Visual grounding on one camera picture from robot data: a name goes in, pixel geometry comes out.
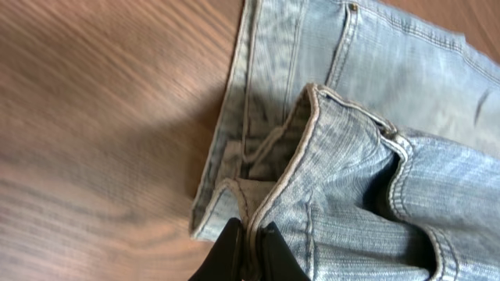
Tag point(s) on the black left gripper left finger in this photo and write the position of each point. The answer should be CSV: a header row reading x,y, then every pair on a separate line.
x,y
223,262

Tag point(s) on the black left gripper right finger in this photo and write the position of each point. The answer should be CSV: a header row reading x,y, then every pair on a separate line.
x,y
275,257

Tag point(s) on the light blue denim shorts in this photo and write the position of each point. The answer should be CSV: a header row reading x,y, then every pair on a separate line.
x,y
370,137

